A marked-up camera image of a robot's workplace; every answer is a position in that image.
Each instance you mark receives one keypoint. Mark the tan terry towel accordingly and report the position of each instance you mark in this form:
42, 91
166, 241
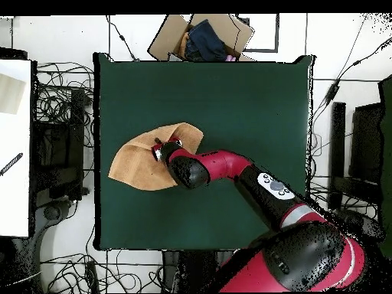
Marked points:
137, 165

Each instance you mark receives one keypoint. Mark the dark blue jeans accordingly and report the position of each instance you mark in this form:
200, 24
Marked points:
205, 43

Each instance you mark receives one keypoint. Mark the dark green fabric sheet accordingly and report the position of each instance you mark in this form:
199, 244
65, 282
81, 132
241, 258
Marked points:
387, 153

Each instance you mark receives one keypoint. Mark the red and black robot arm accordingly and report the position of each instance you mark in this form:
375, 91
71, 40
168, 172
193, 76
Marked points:
220, 162

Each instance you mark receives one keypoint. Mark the brown cardboard box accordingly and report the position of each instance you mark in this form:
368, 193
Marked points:
165, 39

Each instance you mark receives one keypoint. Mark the pink cloth item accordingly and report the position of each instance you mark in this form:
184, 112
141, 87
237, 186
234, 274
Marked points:
231, 58

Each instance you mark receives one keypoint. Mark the dark green table cloth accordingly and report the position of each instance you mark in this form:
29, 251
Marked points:
245, 107

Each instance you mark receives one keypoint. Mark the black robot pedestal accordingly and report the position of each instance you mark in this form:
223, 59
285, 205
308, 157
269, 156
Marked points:
196, 269

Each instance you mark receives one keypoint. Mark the beige cardboard piece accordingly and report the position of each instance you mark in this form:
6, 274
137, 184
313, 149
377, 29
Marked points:
10, 95

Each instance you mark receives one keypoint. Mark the white desk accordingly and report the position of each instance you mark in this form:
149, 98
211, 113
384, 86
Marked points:
15, 199

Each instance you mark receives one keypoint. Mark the orange cloth item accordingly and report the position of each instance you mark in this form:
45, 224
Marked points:
183, 44

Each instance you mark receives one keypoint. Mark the black metal frame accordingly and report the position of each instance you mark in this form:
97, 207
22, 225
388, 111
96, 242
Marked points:
366, 141

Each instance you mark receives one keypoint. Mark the black metal stand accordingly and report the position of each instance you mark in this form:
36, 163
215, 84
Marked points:
76, 122

